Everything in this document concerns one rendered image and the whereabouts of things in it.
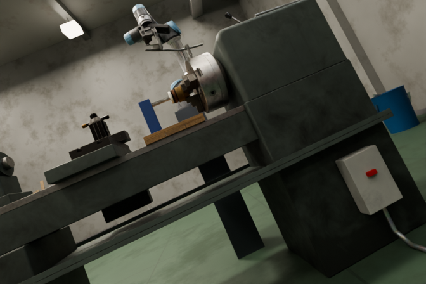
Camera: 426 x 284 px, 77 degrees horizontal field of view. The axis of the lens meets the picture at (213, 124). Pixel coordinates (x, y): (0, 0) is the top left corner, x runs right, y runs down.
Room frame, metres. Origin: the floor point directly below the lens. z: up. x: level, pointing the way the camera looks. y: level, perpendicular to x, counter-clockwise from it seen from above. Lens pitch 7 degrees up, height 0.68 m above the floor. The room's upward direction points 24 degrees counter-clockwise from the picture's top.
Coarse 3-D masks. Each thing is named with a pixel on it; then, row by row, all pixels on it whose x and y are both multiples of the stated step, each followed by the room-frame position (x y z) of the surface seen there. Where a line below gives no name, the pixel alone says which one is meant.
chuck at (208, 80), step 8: (200, 56) 1.36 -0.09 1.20; (192, 64) 1.32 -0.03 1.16; (200, 64) 1.32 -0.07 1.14; (208, 64) 1.32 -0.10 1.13; (192, 72) 1.37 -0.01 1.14; (208, 72) 1.31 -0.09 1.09; (200, 80) 1.30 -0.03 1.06; (208, 80) 1.31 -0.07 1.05; (216, 80) 1.32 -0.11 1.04; (200, 88) 1.34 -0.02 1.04; (208, 88) 1.32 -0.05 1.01; (216, 88) 1.33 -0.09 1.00; (200, 96) 1.44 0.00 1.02; (208, 96) 1.33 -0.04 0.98; (216, 96) 1.35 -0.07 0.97; (208, 104) 1.37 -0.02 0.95; (216, 104) 1.39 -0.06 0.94; (208, 112) 1.44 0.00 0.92
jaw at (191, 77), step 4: (196, 72) 1.31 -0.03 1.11; (200, 72) 1.31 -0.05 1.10; (188, 76) 1.31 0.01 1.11; (192, 76) 1.32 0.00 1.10; (196, 76) 1.32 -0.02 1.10; (200, 76) 1.31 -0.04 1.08; (188, 80) 1.34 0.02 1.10; (192, 80) 1.31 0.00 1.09; (196, 80) 1.33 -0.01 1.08; (184, 84) 1.38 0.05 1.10; (188, 84) 1.35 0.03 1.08; (192, 84) 1.35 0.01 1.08; (196, 84) 1.37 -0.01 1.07; (184, 88) 1.38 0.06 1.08; (188, 88) 1.37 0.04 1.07; (192, 88) 1.39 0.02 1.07; (196, 88) 1.42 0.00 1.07; (184, 92) 1.40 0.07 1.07
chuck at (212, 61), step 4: (208, 56) 1.34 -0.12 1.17; (212, 56) 1.34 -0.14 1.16; (208, 60) 1.33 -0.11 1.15; (212, 60) 1.33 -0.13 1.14; (212, 64) 1.32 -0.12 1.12; (216, 64) 1.32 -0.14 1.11; (212, 68) 1.31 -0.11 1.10; (216, 68) 1.31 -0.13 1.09; (216, 72) 1.31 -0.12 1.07; (220, 72) 1.32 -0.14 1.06; (216, 76) 1.31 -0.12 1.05; (220, 76) 1.32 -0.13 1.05; (220, 80) 1.32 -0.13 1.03; (220, 84) 1.33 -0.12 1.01; (224, 84) 1.34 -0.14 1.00; (224, 88) 1.35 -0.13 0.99; (224, 92) 1.36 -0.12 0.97; (224, 96) 1.38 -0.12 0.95; (228, 96) 1.39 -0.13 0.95; (224, 100) 1.40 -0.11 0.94; (228, 100) 1.42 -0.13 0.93; (224, 104) 1.44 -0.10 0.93
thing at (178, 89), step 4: (176, 88) 1.40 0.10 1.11; (180, 88) 1.40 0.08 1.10; (172, 92) 1.40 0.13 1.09; (176, 92) 1.39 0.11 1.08; (180, 92) 1.39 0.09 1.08; (188, 92) 1.42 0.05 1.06; (172, 96) 1.39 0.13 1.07; (176, 96) 1.40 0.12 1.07; (180, 96) 1.40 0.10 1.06; (184, 96) 1.40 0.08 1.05; (188, 96) 1.44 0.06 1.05; (176, 100) 1.41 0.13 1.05; (180, 100) 1.42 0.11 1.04; (184, 100) 1.44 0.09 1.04
